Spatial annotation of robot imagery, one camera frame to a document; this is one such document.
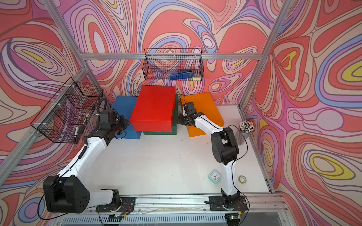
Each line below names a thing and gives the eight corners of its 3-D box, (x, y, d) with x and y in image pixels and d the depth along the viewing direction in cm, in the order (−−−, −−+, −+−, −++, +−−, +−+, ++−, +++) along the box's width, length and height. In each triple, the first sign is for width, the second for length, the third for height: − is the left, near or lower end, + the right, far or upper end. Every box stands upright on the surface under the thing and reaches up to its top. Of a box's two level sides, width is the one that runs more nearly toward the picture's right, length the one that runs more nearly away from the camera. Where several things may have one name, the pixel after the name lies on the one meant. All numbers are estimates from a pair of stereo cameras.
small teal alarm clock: (206, 177, 84) (207, 176, 82) (213, 169, 87) (214, 168, 85) (215, 185, 81) (216, 184, 79) (222, 177, 84) (223, 176, 82)
